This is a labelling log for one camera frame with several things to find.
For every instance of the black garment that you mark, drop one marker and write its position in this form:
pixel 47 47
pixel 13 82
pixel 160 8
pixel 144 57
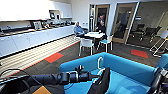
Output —
pixel 100 85

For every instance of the pale clothes hanger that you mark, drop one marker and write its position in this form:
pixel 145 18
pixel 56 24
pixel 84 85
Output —
pixel 99 65

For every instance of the blue sofa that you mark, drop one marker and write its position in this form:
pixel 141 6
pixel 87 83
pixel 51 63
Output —
pixel 126 73

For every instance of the white chair with blue seat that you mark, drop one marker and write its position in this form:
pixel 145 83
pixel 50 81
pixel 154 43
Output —
pixel 106 41

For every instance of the white rectangular table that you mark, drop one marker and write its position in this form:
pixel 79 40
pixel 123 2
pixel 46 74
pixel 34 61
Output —
pixel 93 34

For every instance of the white kitchen counter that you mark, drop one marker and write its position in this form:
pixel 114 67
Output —
pixel 33 39

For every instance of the black office chair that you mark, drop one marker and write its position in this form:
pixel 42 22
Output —
pixel 155 31
pixel 140 30

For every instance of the dark countertop appliance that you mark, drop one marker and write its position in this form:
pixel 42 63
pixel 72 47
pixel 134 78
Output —
pixel 36 25

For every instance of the white metal frame stand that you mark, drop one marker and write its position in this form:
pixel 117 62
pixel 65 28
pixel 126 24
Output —
pixel 163 35

